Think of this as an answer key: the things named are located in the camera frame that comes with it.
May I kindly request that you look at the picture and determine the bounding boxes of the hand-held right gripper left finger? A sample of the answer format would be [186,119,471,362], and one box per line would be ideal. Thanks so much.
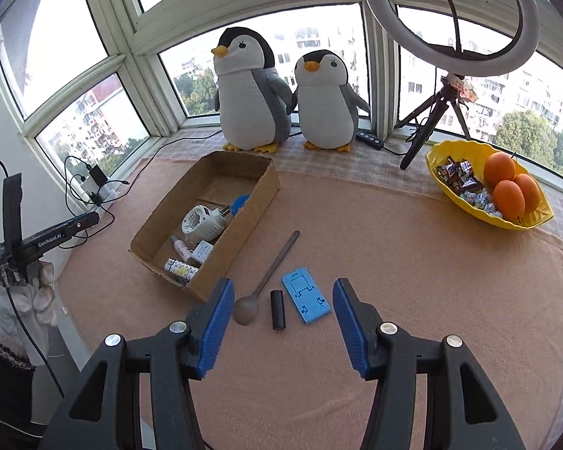
[38,277,235,450]

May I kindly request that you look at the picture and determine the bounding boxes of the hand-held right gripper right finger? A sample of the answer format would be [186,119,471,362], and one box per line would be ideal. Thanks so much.
[332,277,528,450]

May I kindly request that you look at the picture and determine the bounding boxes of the grey metal spoon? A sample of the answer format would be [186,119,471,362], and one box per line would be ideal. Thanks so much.
[233,231,300,326]

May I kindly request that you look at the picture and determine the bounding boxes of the blue phone stand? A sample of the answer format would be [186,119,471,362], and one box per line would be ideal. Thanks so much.
[281,267,332,325]

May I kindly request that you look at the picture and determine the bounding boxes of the small black cylinder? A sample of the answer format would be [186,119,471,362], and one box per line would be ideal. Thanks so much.
[269,289,287,331]

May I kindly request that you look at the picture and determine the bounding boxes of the patterned white lighter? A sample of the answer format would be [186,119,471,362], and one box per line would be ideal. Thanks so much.
[163,258,199,287]

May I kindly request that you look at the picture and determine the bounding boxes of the white charger plug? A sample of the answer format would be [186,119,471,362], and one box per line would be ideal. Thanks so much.
[190,240,215,266]

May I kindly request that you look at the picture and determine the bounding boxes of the brown cardboard box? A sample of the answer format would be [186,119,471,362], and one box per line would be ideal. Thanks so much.
[129,151,281,303]

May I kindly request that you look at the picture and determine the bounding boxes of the small pink cosmetic tube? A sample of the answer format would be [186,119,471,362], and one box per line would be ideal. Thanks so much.
[171,237,195,261]

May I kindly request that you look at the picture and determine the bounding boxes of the blue round tape measure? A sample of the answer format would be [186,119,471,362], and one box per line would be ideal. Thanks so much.
[229,194,253,216]

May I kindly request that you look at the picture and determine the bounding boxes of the person's left forearm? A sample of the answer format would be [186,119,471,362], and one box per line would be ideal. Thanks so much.
[0,309,41,437]

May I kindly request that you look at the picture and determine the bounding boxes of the person's left hand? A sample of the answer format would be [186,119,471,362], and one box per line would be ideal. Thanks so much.
[7,262,59,326]

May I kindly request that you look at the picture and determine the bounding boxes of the white power strip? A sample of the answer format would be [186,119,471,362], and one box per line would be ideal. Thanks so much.
[82,183,120,204]

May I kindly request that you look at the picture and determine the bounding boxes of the black power adapter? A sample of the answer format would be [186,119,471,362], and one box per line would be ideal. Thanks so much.
[87,164,110,188]

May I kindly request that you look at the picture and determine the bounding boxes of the white plastic device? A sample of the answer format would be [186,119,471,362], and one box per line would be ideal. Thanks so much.
[181,205,229,241]

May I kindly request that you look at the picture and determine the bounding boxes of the checked beige cloth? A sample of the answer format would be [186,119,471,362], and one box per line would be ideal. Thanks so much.
[155,126,563,450]

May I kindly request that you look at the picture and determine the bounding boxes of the pile of wrapped candies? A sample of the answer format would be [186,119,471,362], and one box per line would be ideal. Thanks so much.
[435,159,504,219]

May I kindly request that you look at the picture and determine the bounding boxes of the black inline controller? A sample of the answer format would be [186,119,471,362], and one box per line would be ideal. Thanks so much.
[355,131,384,149]

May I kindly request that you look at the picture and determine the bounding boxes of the black tripod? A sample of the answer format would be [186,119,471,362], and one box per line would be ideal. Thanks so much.
[394,75,472,170]

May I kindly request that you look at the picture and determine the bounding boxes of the orange fruit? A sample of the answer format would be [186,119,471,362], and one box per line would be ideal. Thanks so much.
[492,180,526,220]
[483,151,517,183]
[513,173,541,213]

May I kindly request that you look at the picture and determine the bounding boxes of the yellow plastic bowl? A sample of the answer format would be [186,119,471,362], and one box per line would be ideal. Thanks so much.
[425,139,555,231]

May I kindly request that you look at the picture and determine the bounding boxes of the small penguin plush toy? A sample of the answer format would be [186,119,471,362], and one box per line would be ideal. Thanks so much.
[288,49,372,154]

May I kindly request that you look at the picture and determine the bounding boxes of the large penguin plush toy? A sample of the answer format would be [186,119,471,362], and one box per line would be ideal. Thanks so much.
[211,27,294,155]

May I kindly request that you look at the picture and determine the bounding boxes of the colourful snack packet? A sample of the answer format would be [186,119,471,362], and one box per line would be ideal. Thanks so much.
[443,74,479,104]

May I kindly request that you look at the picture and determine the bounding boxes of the black gooseneck phone holder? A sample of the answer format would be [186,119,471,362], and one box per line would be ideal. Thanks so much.
[413,0,465,52]

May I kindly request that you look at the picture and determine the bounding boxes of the black power cable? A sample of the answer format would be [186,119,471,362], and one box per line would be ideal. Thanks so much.
[136,132,221,179]

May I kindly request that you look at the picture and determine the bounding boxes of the white window frame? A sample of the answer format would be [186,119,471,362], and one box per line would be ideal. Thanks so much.
[0,0,563,188]

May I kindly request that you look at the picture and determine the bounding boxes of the white ring light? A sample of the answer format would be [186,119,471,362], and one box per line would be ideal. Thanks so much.
[361,0,540,77]

